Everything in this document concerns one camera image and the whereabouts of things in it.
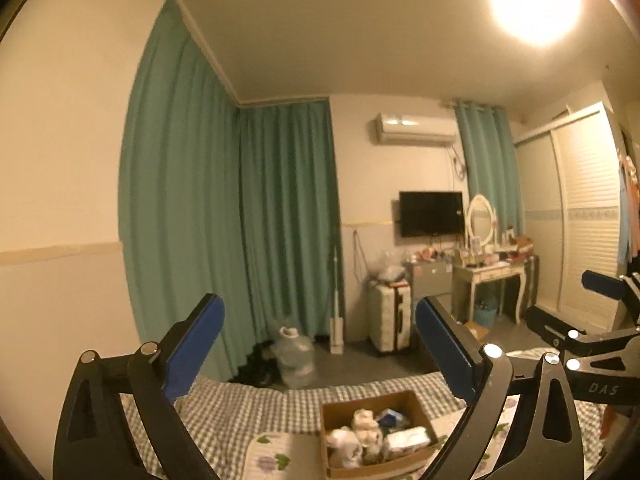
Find white soft cloth bundle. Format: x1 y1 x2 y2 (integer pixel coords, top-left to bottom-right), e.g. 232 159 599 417
326 427 363 466

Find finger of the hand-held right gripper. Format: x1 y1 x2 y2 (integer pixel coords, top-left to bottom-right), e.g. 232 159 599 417
582 269 640 311
524 305 640 357

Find flat cardboard piece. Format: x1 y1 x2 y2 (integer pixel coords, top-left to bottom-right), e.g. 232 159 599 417
462 321 491 343

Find narrow green window curtain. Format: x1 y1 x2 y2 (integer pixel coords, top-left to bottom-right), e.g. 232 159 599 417
454 101 525 238

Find grey plaid bed sheet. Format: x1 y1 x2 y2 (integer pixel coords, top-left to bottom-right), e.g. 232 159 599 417
117 370 551 480

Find hanging clothes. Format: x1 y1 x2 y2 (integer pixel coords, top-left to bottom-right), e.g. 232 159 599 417
617 150 640 266

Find air conditioner cable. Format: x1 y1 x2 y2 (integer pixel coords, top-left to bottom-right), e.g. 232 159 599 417
450 147 468 183

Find white oval mirror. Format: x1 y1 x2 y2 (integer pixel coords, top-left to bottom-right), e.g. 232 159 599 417
465 194 497 251

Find floral tissue packet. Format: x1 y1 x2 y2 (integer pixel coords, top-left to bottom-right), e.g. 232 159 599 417
385 427 432 458

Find white louvred wardrobe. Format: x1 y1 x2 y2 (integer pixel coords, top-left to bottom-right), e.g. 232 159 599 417
512 102 623 331

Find person's right hand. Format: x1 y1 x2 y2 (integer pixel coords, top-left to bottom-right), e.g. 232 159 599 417
600 402 633 466

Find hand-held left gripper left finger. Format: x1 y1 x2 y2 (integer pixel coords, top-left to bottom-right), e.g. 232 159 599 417
52 293 226 480

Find round ceiling light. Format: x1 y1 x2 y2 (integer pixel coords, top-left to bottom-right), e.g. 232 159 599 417
487 0 583 48

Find cream soft cloth bundle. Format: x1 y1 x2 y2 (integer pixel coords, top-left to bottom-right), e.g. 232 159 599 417
351 409 383 448

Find clear plastic bag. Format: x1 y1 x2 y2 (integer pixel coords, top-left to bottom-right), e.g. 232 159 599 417
367 250 408 283

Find white mop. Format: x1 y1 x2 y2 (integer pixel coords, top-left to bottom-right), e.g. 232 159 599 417
327 230 348 356

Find green corner curtain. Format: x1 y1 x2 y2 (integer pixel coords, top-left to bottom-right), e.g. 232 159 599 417
235 99 343 341

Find white dressing table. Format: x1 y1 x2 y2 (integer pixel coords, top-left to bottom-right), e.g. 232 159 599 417
451 255 531 323

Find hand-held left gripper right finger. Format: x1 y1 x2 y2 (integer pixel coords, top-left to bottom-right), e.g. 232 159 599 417
415 296 585 480

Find small blue packet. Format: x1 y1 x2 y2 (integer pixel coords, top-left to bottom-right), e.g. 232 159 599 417
377 407 413 428

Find small grey fridge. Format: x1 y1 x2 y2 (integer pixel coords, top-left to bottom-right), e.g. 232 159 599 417
405 259 456 311

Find brown cardboard box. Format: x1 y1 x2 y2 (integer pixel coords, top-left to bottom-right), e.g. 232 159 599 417
320 390 441 478

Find wide green curtain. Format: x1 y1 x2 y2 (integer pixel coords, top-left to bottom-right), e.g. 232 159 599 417
118 0 246 386

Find dark wall cable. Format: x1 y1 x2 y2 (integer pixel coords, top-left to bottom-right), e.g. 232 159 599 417
350 230 371 286

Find white air conditioner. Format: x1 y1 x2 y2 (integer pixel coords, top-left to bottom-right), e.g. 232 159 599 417
370 112 458 148

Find clear water jug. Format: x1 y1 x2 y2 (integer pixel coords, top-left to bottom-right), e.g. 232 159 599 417
272 326 318 388

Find white suitcase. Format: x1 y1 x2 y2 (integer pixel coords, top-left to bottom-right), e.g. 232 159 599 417
367 280 416 356

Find black wall television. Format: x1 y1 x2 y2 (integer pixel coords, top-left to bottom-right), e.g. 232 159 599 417
398 190 464 238

